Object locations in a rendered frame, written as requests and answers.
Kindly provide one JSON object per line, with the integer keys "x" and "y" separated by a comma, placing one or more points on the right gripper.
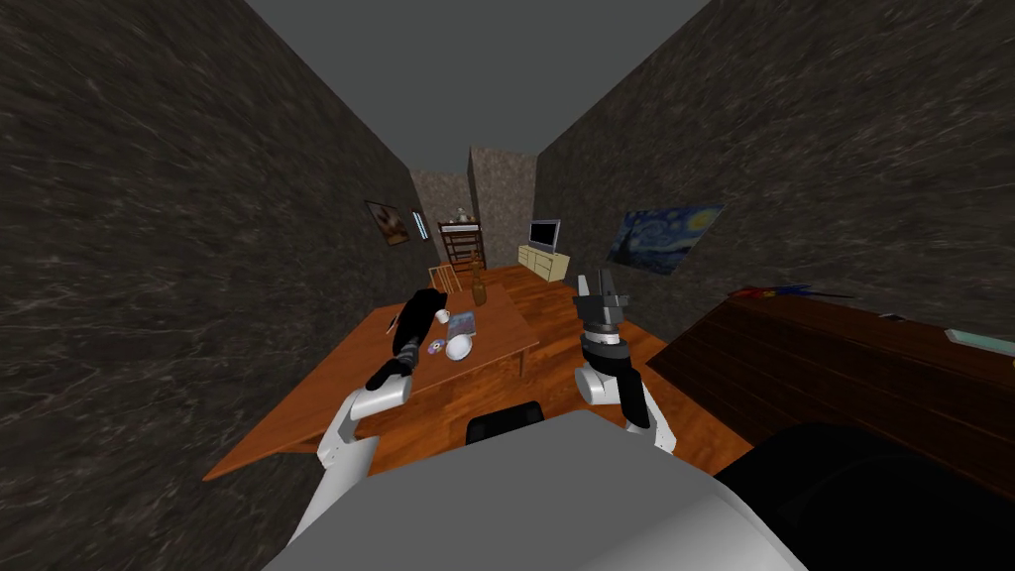
{"x": 601, "y": 311}

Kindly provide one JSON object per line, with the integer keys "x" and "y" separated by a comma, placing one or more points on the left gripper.
{"x": 420, "y": 311}

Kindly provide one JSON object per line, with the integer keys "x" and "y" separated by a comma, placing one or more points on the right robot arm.
{"x": 614, "y": 377}

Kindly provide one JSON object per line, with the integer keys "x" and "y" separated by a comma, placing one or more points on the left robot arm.
{"x": 381, "y": 399}

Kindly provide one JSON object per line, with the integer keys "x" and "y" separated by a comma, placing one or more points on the purple compact disc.
{"x": 436, "y": 346}

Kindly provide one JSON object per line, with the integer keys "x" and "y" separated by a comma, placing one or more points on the pale wooden chair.
{"x": 445, "y": 278}

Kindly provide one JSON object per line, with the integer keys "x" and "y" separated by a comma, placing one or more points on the blue grey book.
{"x": 462, "y": 323}

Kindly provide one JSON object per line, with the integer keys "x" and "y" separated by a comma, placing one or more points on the white bowl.
{"x": 459, "y": 347}

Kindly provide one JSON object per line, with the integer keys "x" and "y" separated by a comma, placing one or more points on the cream television stand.
{"x": 544, "y": 262}

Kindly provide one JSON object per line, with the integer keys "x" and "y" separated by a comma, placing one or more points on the brown bottle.
{"x": 479, "y": 287}

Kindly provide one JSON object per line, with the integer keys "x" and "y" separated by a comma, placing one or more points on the black television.
{"x": 545, "y": 235}

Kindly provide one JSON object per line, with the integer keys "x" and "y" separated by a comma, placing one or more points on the dark wooden shelf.
{"x": 461, "y": 242}

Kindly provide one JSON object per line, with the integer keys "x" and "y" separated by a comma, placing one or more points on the blue starry night painting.
{"x": 664, "y": 238}

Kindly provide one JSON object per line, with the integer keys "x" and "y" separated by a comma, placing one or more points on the small blue framed picture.
{"x": 419, "y": 224}

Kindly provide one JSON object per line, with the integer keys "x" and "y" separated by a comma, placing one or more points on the brown framed picture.
{"x": 388, "y": 223}

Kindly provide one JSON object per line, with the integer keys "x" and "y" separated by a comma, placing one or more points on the orange wooden table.
{"x": 333, "y": 392}

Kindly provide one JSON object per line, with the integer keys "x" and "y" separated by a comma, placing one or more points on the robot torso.
{"x": 555, "y": 500}

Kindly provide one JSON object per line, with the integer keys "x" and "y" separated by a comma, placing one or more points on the dark wooden sideboard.
{"x": 833, "y": 373}

